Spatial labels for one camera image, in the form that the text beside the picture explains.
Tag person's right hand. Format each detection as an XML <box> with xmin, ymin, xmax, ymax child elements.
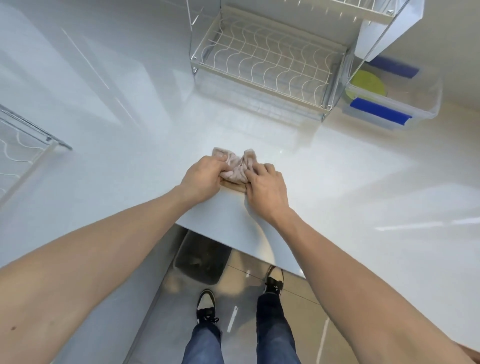
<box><xmin>243</xmin><ymin>162</ymin><xmax>292</xmax><ymax>228</ymax></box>

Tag person's left hand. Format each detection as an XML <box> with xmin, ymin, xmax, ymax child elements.
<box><xmin>178</xmin><ymin>154</ymin><xmax>232</xmax><ymax>207</ymax></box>

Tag pinkish grey cleaning cloth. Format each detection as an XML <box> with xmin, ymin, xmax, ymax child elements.
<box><xmin>211</xmin><ymin>146</ymin><xmax>263</xmax><ymax>194</ymax></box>

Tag green plate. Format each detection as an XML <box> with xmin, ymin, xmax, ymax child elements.
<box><xmin>344</xmin><ymin>69</ymin><xmax>387</xmax><ymax>102</ymax></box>

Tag clear container with blue clips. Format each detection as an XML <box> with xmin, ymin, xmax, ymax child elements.
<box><xmin>339</xmin><ymin>54</ymin><xmax>444</xmax><ymax>130</ymax></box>

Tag person's right forearm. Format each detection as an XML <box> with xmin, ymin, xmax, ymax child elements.
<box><xmin>271</xmin><ymin>208</ymin><xmax>477</xmax><ymax>364</ymax></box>

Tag person's left forearm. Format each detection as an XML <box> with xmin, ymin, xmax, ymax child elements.
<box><xmin>0</xmin><ymin>185</ymin><xmax>196</xmax><ymax>364</ymax></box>

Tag person's right shoe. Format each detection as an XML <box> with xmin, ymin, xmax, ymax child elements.
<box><xmin>263</xmin><ymin>265</ymin><xmax>285</xmax><ymax>297</ymax></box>

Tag person's shoe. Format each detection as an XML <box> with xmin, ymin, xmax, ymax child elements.
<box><xmin>263</xmin><ymin>265</ymin><xmax>285</xmax><ymax>297</ymax></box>
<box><xmin>195</xmin><ymin>288</ymin><xmax>220</xmax><ymax>325</ymax></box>

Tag white countertop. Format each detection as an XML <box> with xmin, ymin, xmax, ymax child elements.
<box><xmin>0</xmin><ymin>0</ymin><xmax>480</xmax><ymax>353</ymax></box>

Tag person's left shoe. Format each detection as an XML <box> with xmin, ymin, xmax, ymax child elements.
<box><xmin>195</xmin><ymin>288</ymin><xmax>220</xmax><ymax>325</ymax></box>

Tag person's right leg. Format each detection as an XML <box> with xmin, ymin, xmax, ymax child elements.
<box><xmin>256</xmin><ymin>292</ymin><xmax>301</xmax><ymax>364</ymax></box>

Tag person's leg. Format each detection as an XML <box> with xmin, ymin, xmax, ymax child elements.
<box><xmin>181</xmin><ymin>322</ymin><xmax>226</xmax><ymax>364</ymax></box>
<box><xmin>256</xmin><ymin>292</ymin><xmax>301</xmax><ymax>364</ymax></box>

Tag person's left leg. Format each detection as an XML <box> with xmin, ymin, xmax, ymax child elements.
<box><xmin>181</xmin><ymin>322</ymin><xmax>226</xmax><ymax>364</ymax></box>

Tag grey trash bin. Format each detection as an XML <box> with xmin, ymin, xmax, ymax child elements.
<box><xmin>173</xmin><ymin>229</ymin><xmax>233</xmax><ymax>286</ymax></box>

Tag white plastic cutlery holder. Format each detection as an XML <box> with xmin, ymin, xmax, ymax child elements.
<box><xmin>354</xmin><ymin>0</ymin><xmax>426</xmax><ymax>63</ymax></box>

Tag metal wire dish rack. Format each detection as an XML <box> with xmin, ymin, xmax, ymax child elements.
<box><xmin>185</xmin><ymin>0</ymin><xmax>413</xmax><ymax>123</ymax></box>

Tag flat wire rack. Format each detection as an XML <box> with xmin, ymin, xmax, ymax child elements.
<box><xmin>0</xmin><ymin>104</ymin><xmax>73</xmax><ymax>211</ymax></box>

